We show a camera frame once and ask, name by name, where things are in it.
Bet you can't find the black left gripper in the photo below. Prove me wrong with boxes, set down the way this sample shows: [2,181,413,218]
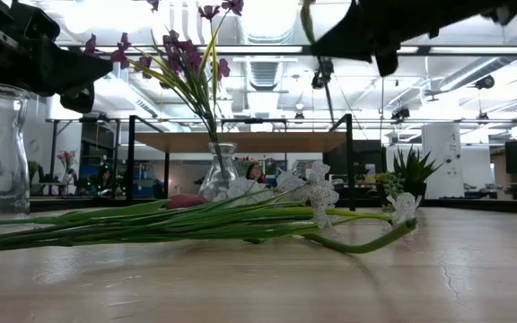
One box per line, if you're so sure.
[0,0,114,114]

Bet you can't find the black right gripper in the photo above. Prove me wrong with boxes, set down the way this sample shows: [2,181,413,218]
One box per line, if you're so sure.
[311,0,517,76]

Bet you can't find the purple artificial flower bunch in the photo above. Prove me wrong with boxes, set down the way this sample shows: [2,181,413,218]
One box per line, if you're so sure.
[83,0,245,189]

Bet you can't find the round clear glass vase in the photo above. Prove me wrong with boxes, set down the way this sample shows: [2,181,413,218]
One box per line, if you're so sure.
[198,142,241,202]

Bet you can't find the white artificial flower bunch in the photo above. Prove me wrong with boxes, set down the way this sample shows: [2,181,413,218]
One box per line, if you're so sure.
[0,160,421,255]

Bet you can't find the pink background flowers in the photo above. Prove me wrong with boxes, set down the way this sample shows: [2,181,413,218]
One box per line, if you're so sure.
[56,150,79,185]

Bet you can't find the wooden shelf with black legs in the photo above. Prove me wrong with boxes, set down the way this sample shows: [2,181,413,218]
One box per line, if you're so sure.
[126,114,356,212]

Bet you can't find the potted green succulent plant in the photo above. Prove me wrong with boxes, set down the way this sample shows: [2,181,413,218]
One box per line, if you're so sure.
[377,145,443,212]

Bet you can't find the person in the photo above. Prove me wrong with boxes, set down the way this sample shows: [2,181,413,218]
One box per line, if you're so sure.
[245,161,269,185]

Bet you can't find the black overhead camera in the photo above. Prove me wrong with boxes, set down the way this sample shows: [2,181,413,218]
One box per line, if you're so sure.
[311,57,336,91]

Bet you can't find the black aluminium table frame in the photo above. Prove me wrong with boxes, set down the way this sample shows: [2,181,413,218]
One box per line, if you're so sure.
[29,42,517,215]

